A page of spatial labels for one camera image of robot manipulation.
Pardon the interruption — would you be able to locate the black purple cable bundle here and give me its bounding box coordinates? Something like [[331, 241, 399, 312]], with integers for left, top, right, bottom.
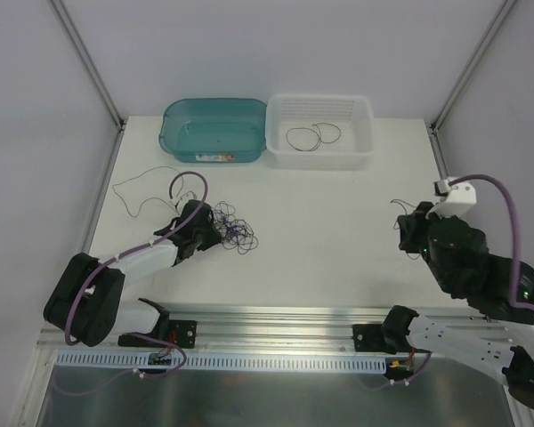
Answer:
[[211, 200, 260, 257]]

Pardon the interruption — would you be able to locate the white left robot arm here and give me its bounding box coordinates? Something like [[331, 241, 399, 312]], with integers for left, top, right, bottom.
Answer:
[[43, 200, 222, 347]]

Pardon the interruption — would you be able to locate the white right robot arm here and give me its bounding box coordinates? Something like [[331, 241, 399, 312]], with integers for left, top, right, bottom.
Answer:
[[380, 202, 534, 410]]

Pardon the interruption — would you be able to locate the teal plastic basin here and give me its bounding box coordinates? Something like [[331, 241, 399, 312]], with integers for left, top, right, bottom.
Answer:
[[158, 98, 267, 163]]

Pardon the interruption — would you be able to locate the white perforated plastic basket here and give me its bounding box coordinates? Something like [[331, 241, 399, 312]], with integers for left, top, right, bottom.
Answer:
[[265, 94, 376, 171]]

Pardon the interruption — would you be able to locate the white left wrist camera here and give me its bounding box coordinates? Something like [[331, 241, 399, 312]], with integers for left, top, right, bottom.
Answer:
[[169, 190, 197, 214]]

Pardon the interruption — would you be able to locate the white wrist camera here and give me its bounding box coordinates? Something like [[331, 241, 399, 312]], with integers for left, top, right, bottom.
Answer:
[[169, 190, 197, 214], [427, 177, 477, 218]]

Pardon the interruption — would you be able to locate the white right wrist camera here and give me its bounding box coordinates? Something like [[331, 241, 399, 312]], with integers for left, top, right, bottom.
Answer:
[[427, 177, 477, 218]]

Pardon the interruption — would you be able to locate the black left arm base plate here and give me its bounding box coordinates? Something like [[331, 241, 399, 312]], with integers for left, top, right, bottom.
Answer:
[[117, 319, 198, 349]]

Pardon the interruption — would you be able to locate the aluminium frame post right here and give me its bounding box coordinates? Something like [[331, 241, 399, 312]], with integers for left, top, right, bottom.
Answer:
[[431, 0, 518, 135]]

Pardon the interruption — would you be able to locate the aluminium frame post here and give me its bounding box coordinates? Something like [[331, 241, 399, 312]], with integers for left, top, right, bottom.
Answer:
[[431, 0, 518, 135], [47, 0, 125, 130]]

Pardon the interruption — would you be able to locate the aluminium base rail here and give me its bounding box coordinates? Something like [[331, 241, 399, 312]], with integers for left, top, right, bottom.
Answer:
[[36, 303, 507, 355]]

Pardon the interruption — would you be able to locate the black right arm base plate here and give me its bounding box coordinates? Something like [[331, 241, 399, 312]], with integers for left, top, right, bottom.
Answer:
[[352, 324, 394, 354]]

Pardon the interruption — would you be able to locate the white slotted cable duct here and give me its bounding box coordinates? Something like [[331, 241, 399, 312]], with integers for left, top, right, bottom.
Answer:
[[56, 350, 386, 375]]

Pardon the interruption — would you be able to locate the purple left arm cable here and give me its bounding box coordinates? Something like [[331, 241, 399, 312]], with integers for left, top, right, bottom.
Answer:
[[65, 172, 209, 346]]

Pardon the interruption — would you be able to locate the aluminium frame post left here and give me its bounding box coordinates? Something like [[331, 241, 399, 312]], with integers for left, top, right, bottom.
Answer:
[[47, 0, 125, 130]]

